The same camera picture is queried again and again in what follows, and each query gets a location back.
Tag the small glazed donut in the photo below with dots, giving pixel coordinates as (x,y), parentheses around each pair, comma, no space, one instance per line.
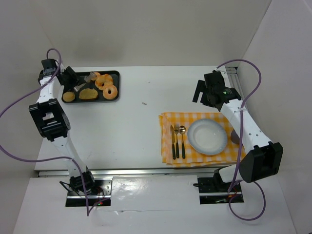
(95,76)

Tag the ring donut front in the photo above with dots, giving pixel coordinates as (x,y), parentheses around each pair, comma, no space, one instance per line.
(110,91)

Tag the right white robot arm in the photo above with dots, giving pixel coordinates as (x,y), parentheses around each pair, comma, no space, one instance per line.
(263,157)

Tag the yellow checkered cloth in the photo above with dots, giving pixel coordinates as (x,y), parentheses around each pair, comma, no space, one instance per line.
(193,158)

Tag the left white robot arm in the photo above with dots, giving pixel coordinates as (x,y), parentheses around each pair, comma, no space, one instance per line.
(53,124)

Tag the small round bun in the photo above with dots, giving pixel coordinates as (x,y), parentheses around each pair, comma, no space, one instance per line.
(68,96)

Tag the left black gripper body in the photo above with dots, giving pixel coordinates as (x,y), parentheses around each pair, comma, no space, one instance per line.
(73,79)

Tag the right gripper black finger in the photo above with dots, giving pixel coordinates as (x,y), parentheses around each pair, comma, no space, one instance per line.
(200,89)
(205,101)

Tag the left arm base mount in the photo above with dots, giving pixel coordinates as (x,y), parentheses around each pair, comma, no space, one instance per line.
(99,196)

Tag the gold knife black handle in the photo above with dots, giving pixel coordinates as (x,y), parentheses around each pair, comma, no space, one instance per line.
(173,142)

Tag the aluminium rail front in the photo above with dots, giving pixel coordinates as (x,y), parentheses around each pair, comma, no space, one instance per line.
(156,171)

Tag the gold fork black handle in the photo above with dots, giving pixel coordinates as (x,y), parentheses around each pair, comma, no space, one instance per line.
(176,130)

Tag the white ceramic plate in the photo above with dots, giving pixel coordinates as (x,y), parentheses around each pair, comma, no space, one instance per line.
(207,137)

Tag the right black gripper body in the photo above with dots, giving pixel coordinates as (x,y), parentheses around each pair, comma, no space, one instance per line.
(203,92)

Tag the black baking tray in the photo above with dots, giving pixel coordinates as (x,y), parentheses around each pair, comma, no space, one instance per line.
(91,85)

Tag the large twisted donut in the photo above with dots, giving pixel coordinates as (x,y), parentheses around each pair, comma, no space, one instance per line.
(103,80)

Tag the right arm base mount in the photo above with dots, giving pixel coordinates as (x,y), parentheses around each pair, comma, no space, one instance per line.
(212,190)

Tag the gold spoon black handle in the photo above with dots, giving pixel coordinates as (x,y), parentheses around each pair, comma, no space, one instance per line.
(182,131)

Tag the toasted bread slice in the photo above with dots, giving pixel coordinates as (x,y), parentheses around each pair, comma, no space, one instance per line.
(88,94)

